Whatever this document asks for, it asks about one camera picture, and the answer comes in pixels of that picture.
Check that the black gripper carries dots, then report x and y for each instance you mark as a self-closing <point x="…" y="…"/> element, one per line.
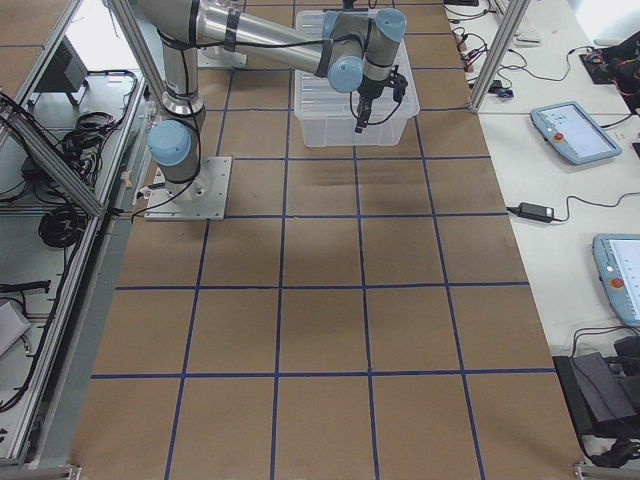
<point x="370" y="89"/>

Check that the clear plastic box lid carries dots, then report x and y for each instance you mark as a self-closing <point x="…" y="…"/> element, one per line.
<point x="377" y="35"/>

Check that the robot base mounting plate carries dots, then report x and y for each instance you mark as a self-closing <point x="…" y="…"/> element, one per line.
<point x="204" y="199"/>
<point x="218" y="58"/>

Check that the clear plastic storage box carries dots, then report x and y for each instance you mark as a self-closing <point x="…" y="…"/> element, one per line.
<point x="340" y="131"/>

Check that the blue teach pendant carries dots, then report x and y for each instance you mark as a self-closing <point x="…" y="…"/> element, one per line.
<point x="617" y="260"/>
<point x="573" y="133"/>

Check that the black power adapter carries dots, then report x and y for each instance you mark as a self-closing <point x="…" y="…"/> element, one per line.
<point x="536" y="212"/>

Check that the black monitor stand base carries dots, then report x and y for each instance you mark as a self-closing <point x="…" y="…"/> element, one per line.
<point x="602" y="395"/>

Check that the aluminium frame post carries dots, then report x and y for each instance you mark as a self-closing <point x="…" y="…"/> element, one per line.
<point x="511" y="20"/>

